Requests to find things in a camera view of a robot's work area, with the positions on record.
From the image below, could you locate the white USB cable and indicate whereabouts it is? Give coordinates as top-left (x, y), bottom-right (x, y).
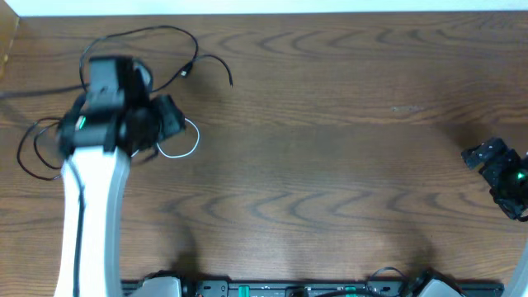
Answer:
top-left (130, 117), bottom-right (201, 160)

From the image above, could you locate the black USB cable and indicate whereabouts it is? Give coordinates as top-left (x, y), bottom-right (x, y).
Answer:
top-left (16, 117), bottom-right (65, 182)
top-left (78, 25), bottom-right (234, 94)

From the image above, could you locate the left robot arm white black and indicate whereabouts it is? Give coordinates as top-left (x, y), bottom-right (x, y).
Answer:
top-left (54, 55), bottom-right (187, 296)

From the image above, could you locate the brown cardboard panel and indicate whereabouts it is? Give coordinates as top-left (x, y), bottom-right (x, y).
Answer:
top-left (0, 0), bottom-right (20, 78)

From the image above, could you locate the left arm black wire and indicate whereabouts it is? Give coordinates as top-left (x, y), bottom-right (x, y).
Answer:
top-left (65, 158), bottom-right (87, 297)

